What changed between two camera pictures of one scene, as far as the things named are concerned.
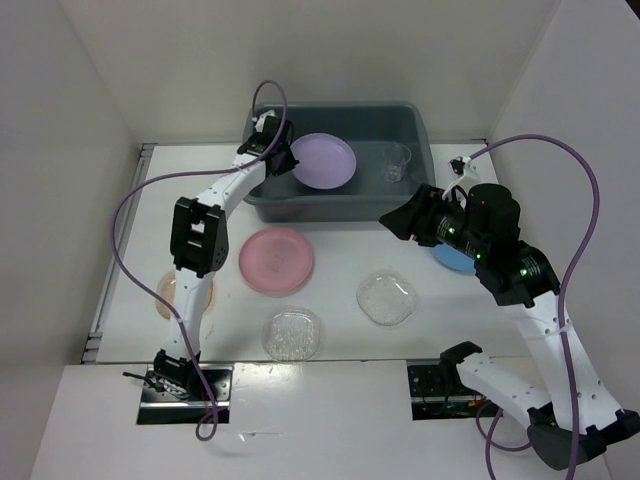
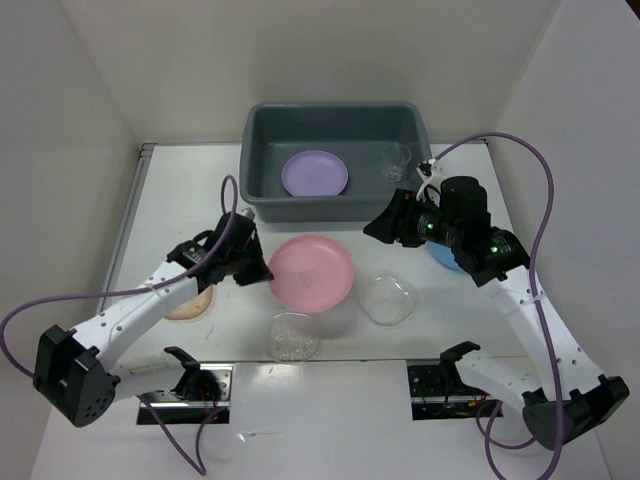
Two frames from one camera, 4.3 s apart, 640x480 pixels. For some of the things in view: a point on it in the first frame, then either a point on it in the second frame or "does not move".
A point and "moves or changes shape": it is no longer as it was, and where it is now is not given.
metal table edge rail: x=92 y=348 does not move
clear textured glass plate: x=386 y=299 does not move
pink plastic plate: x=275 y=260 moves or changes shape
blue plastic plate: x=454 y=259 does not move
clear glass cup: x=395 y=155 does not move
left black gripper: x=289 y=164 to x=260 y=270
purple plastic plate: x=325 y=160 moves or changes shape
